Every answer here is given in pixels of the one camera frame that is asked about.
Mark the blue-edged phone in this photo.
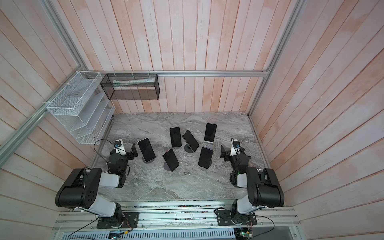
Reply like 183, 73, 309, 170
198, 147, 214, 169

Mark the teal-edged phone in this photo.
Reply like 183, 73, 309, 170
183, 130, 200, 152

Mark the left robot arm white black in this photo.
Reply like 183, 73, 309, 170
55, 140, 139, 230

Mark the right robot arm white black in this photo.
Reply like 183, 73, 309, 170
214, 142, 285, 226

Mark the black phone far left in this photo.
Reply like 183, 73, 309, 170
138, 138, 156, 161

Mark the round stand under left phone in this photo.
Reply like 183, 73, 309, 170
142, 157, 155, 164

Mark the black phone back right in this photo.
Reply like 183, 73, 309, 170
204, 123, 217, 143

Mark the round grey stand centre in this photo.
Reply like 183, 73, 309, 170
184, 144, 194, 154

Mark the round stand under purple phone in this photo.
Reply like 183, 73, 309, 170
163, 162, 171, 172

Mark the purple-edged phone front centre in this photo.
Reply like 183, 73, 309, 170
163, 149, 180, 172

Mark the black phone back centre-left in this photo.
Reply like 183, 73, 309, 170
170, 127, 182, 147

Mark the green circuit board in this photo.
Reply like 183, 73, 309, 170
237, 231, 253, 240

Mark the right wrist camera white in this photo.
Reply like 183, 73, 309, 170
231, 138, 241, 157

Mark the left camera cable black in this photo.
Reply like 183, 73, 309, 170
93, 139, 115, 162

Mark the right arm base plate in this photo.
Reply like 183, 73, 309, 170
214, 208, 258, 226

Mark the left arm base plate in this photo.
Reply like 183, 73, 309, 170
97, 212, 140, 229

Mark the black wire mesh basket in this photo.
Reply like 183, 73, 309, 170
101, 73, 161, 101

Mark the white wire mesh shelf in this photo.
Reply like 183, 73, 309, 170
47, 72, 116, 145

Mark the white vented cable duct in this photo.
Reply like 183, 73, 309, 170
55, 229, 236, 240

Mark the aluminium frame rail back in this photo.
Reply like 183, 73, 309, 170
84, 70, 269, 77

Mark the aluminium frame rail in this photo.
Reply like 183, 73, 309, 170
1, 65, 85, 167
84, 70, 269, 77

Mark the aluminium frame rail left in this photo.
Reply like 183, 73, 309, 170
1, 65, 85, 167

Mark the aluminium frame post right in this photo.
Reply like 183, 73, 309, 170
247, 1, 307, 118

